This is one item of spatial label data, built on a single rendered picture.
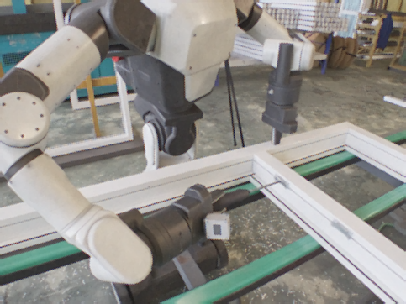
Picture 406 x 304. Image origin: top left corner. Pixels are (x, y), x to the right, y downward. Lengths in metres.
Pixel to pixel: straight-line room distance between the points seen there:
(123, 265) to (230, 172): 0.43
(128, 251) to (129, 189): 0.25
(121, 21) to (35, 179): 0.31
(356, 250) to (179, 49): 0.55
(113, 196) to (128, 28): 0.35
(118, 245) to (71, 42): 0.33
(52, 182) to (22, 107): 0.11
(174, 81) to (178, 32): 0.13
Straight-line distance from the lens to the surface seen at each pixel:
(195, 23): 0.64
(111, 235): 0.43
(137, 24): 0.59
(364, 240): 0.61
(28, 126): 0.43
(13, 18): 4.05
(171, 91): 0.72
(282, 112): 0.77
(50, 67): 0.49
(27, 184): 0.45
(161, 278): 1.40
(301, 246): 0.64
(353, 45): 6.91
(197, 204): 0.53
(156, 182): 0.67
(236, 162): 0.76
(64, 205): 0.44
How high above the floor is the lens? 1.32
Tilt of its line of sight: 30 degrees down
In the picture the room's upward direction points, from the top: 1 degrees clockwise
